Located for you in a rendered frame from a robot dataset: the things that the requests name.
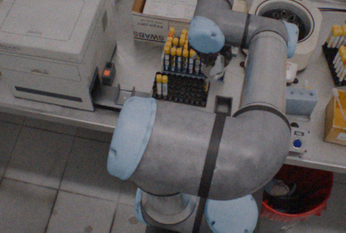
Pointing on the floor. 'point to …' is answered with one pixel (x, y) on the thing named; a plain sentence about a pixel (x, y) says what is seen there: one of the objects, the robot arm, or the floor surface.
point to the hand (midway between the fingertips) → (214, 63)
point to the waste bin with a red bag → (309, 183)
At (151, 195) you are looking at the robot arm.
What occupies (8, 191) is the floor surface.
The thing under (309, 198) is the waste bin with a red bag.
